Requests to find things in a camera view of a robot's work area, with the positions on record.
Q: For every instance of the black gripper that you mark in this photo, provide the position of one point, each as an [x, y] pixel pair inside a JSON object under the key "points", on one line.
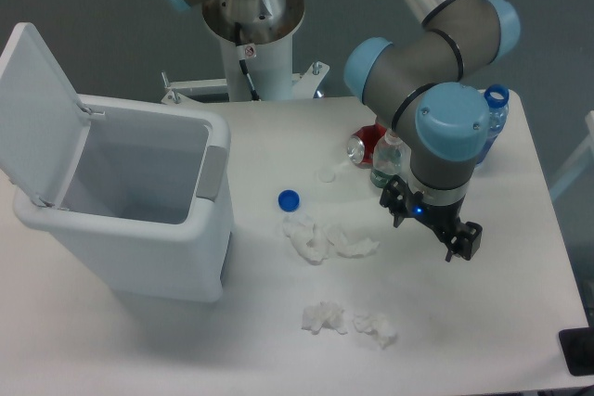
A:
{"points": [[438, 214]]}

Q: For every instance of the white trash can lid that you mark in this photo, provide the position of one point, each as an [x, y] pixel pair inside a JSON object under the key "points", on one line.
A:
{"points": [[44, 122]]}

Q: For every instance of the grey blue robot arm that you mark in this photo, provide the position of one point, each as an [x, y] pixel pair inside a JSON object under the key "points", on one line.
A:
{"points": [[415, 91]]}

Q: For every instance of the crushed red soda can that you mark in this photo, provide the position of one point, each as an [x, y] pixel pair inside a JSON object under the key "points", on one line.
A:
{"points": [[360, 145]]}

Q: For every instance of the white bottle cap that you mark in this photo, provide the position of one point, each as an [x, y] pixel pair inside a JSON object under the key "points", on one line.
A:
{"points": [[326, 175]]}

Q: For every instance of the blue bottle cap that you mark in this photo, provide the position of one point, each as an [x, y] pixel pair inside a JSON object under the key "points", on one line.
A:
{"points": [[289, 200]]}

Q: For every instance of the white trash can body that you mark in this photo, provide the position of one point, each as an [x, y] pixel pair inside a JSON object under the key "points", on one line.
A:
{"points": [[148, 209]]}

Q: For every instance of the clear green label bottle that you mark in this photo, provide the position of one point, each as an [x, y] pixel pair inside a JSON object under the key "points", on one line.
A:
{"points": [[390, 157]]}

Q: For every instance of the small crumpled tissue right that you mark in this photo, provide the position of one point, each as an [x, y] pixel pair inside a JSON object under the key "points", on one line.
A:
{"points": [[376, 325]]}

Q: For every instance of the small crumpled tissue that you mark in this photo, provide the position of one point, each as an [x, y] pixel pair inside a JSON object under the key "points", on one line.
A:
{"points": [[326, 314], [376, 325]]}

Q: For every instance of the large crumpled white tissue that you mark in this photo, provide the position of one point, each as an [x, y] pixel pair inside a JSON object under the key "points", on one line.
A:
{"points": [[316, 243]]}

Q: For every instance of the small crumpled tissue left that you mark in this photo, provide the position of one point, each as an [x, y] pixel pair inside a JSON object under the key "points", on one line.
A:
{"points": [[326, 314]]}

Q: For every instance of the blue plastic bottle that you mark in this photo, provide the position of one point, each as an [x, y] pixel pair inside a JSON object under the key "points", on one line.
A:
{"points": [[497, 97]]}

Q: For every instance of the black device at edge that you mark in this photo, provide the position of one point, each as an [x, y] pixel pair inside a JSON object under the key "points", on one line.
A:
{"points": [[577, 349]]}

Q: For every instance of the white metal base frame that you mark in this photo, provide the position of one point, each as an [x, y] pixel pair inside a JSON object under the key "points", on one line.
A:
{"points": [[305, 85]]}

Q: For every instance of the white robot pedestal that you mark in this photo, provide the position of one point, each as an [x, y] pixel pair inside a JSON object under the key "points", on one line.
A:
{"points": [[256, 43]]}

